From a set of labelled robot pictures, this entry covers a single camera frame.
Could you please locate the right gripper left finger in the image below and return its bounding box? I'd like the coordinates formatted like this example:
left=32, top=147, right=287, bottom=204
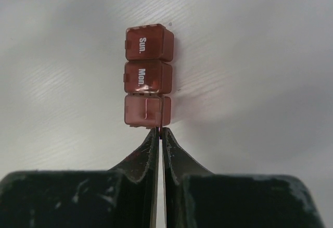
left=1, top=128, right=159, bottom=227

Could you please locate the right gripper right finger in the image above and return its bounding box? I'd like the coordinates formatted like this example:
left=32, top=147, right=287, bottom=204
left=161, top=128, right=324, bottom=227

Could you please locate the red weekly pill organizer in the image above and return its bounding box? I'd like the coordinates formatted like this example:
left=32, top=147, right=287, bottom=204
left=123, top=24, right=174, bottom=129

